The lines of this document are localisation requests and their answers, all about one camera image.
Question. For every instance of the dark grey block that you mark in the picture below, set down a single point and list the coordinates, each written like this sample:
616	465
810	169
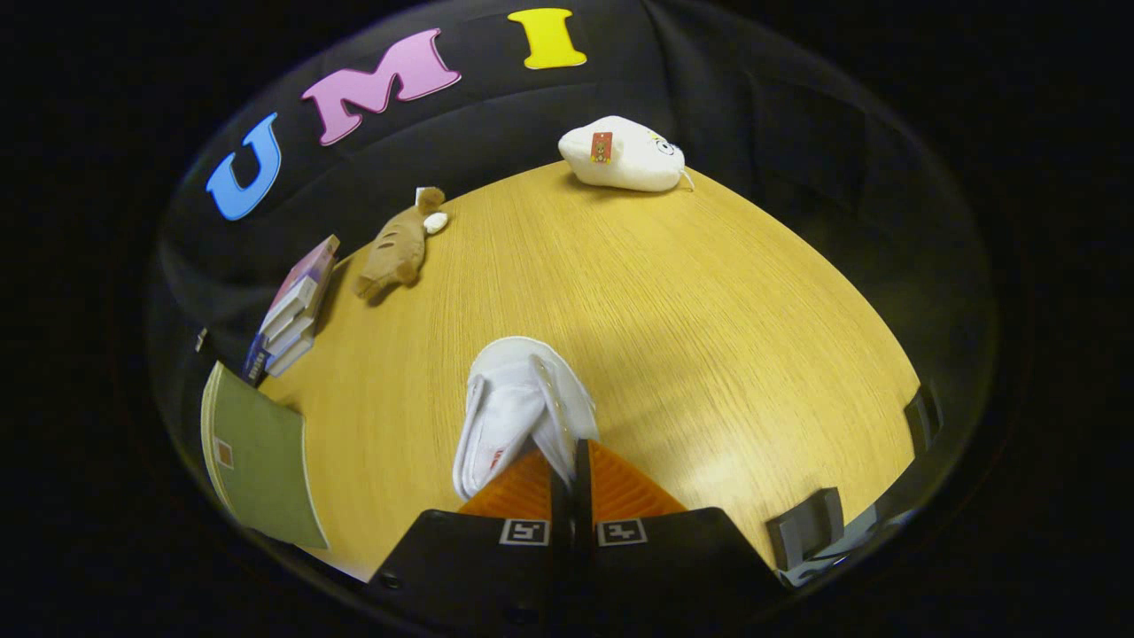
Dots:
806	527
923	418

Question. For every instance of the blue cover book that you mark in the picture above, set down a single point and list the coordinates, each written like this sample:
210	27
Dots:
255	359

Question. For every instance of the white-edged book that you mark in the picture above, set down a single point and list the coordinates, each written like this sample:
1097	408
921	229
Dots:
294	321

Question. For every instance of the green fabric storage box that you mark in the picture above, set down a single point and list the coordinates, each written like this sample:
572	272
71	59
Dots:
261	461

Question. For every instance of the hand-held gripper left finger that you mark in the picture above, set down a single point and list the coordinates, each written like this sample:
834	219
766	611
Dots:
469	567

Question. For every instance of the pink cover book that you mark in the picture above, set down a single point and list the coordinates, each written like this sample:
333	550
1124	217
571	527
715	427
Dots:
306	270

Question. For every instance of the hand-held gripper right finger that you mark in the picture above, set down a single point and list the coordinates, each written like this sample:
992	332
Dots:
673	563

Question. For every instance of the silver clip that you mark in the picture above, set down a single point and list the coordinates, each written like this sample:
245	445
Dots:
202	340

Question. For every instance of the black backdrop cloth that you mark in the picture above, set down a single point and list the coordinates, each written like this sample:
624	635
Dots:
797	133

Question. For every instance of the white plush toy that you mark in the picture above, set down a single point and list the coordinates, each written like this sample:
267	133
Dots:
629	155

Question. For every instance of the white canvas shoe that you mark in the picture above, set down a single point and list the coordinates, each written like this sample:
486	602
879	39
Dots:
509	408

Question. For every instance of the brown plush toy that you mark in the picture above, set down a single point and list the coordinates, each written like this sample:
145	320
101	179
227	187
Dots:
399	248

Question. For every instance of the pale blue book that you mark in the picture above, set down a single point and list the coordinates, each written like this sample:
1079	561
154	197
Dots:
292	352

